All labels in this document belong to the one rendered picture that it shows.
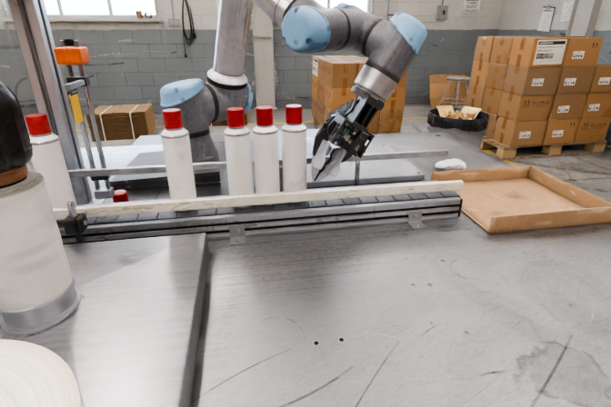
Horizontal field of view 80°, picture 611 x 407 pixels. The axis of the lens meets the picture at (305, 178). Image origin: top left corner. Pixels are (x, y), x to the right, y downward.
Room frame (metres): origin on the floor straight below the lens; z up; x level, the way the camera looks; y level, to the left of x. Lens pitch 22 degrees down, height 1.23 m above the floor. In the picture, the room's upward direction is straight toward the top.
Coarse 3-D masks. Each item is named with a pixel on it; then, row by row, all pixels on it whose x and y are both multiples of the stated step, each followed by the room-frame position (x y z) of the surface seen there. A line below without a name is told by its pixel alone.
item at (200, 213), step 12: (432, 192) 0.76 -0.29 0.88; (444, 192) 0.76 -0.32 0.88; (276, 204) 0.70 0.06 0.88; (288, 204) 0.70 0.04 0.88; (300, 204) 0.70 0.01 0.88; (312, 204) 0.70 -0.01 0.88; (324, 204) 0.70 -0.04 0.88; (336, 204) 0.70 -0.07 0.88; (348, 204) 0.70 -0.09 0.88; (108, 216) 0.64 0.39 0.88; (120, 216) 0.64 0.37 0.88; (132, 216) 0.64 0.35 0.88; (144, 216) 0.64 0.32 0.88; (156, 216) 0.65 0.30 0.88; (168, 216) 0.64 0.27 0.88; (180, 216) 0.64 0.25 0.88; (192, 216) 0.65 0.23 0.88
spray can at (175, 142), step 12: (168, 120) 0.67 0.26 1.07; (180, 120) 0.68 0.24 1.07; (168, 132) 0.67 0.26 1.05; (180, 132) 0.68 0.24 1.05; (168, 144) 0.66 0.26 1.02; (180, 144) 0.67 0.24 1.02; (168, 156) 0.67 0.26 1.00; (180, 156) 0.67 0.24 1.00; (168, 168) 0.67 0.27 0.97; (180, 168) 0.67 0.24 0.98; (192, 168) 0.69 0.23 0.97; (168, 180) 0.67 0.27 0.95; (180, 180) 0.66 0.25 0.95; (192, 180) 0.68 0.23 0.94; (180, 192) 0.66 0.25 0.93; (192, 192) 0.68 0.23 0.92
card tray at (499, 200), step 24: (504, 168) 0.95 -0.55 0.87; (528, 168) 0.96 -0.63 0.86; (456, 192) 0.86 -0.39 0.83; (480, 192) 0.86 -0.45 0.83; (504, 192) 0.86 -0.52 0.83; (528, 192) 0.86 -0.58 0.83; (552, 192) 0.86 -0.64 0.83; (576, 192) 0.81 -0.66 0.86; (480, 216) 0.73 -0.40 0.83; (504, 216) 0.66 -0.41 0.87; (528, 216) 0.67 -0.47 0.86; (552, 216) 0.68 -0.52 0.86; (576, 216) 0.69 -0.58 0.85; (600, 216) 0.70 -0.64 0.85
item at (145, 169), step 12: (372, 156) 0.79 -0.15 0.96; (384, 156) 0.79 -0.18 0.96; (396, 156) 0.80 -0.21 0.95; (408, 156) 0.80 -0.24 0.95; (420, 156) 0.81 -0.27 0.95; (432, 156) 0.81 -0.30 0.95; (96, 168) 0.70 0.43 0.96; (108, 168) 0.70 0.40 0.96; (120, 168) 0.70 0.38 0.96; (132, 168) 0.70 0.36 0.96; (144, 168) 0.71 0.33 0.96; (156, 168) 0.71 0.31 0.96; (204, 168) 0.73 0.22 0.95; (216, 168) 0.73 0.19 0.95
